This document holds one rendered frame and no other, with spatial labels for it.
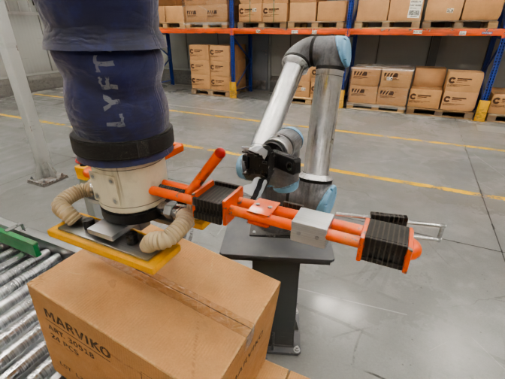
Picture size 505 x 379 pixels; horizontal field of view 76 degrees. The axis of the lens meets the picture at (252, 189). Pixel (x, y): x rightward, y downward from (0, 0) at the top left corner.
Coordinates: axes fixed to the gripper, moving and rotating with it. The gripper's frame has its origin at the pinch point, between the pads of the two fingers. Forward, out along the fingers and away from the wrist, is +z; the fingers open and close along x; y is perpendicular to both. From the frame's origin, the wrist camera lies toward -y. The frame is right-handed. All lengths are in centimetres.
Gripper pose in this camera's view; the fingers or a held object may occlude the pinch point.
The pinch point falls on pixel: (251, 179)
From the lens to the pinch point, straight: 82.5
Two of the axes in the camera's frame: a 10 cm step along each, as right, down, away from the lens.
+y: -9.0, -1.9, 3.8
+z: -4.3, 4.1, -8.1
